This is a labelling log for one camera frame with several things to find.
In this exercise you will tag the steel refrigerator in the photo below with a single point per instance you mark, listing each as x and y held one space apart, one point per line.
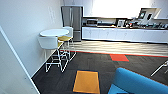
71 20

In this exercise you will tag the white wall papers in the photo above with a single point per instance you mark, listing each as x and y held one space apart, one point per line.
52 13

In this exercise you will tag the yellow bar stool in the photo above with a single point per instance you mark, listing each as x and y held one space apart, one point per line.
65 39

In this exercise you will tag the white kitchen counter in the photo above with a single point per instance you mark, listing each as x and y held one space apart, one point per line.
116 34

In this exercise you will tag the white upper kitchen cabinets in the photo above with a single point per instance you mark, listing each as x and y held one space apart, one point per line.
88 6

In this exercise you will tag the white wardrobe door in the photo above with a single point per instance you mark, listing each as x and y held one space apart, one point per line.
13 66

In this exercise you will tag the white round high table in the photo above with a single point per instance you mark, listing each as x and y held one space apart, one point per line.
53 32

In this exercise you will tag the steel microwave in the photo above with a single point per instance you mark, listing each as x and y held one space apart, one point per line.
92 22

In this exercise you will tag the white bar stool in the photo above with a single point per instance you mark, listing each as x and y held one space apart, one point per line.
69 30

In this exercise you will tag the dark picture frame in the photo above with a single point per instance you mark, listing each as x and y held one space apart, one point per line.
121 23

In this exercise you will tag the blue sofa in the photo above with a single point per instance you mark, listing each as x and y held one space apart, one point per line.
140 83

